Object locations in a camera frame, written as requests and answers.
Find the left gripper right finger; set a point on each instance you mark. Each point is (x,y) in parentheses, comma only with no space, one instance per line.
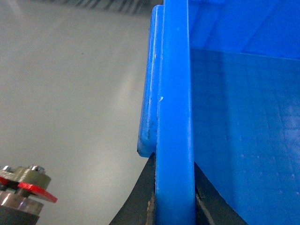
(210,207)

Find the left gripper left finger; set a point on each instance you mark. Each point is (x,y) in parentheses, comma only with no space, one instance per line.
(140,206)

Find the blue plastic crate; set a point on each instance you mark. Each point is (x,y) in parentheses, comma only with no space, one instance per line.
(222,93)

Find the robot base red part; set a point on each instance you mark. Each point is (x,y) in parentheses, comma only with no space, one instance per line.
(21,192)

